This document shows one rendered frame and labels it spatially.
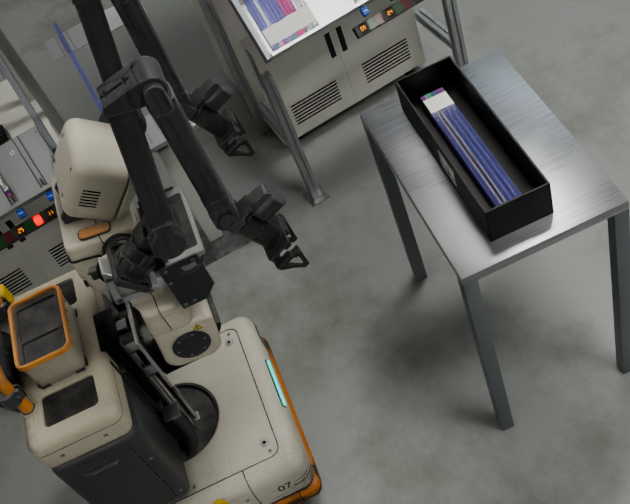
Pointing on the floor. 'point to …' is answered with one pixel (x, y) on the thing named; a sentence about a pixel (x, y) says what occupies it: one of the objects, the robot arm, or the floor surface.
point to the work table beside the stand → (611, 196)
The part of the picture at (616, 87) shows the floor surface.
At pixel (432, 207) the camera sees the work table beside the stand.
